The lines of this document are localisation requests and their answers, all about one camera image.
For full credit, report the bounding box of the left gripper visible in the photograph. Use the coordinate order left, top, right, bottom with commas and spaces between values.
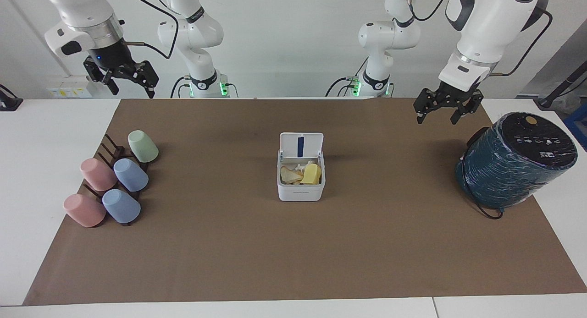
413, 82, 485, 126

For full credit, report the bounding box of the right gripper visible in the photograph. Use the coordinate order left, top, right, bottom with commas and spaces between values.
83, 39, 160, 99

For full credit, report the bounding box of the yellow trash piece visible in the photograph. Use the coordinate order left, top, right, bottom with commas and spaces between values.
300, 164, 322, 185

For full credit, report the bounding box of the white trash can with lid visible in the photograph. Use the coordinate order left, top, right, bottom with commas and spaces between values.
277, 132, 327, 202

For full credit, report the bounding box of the green plastic cup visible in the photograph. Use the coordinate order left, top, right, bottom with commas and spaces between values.
127, 130, 160, 164

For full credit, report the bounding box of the dark brown cup rack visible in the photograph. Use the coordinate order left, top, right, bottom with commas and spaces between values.
83, 134, 152, 227

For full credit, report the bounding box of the teal round appliance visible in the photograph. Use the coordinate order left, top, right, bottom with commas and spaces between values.
455, 111, 579, 211

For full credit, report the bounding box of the blue plastic cup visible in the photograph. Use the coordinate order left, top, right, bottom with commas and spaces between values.
113, 158, 150, 192
102, 189, 142, 225

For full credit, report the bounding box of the pink plastic cup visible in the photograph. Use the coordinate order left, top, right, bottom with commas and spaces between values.
80, 158, 118, 192
63, 194, 107, 228

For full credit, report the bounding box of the black stand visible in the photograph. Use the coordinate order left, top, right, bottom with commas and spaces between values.
537, 60, 587, 110
0, 84, 24, 112

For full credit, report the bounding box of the blue crate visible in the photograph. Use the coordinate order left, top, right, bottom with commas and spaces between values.
563, 102, 587, 151

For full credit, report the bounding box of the tan crumpled paper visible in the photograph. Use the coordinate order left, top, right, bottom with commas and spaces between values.
280, 166, 304, 185

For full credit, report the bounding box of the white wall socket strip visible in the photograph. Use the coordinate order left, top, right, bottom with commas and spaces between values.
46, 86, 93, 99

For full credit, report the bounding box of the black appliance cable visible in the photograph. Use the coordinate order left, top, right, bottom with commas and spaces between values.
460, 126, 505, 220

